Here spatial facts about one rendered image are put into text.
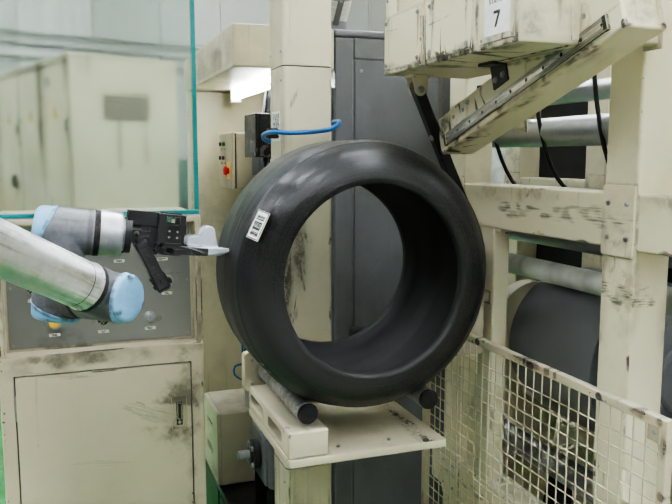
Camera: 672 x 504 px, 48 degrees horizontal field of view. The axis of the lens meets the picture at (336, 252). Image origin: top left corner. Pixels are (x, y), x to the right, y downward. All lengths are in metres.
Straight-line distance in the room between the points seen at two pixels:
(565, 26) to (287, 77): 0.71
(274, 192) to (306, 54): 0.52
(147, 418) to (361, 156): 1.10
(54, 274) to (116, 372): 0.96
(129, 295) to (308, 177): 0.41
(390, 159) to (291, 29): 0.51
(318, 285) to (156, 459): 0.74
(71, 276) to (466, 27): 0.89
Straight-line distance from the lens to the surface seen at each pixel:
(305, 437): 1.61
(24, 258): 1.24
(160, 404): 2.25
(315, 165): 1.50
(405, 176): 1.55
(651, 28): 1.46
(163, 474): 2.33
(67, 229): 1.48
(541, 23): 1.46
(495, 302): 2.10
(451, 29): 1.64
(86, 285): 1.33
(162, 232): 1.50
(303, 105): 1.89
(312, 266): 1.91
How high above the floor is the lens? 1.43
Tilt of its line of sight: 7 degrees down
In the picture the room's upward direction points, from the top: straight up
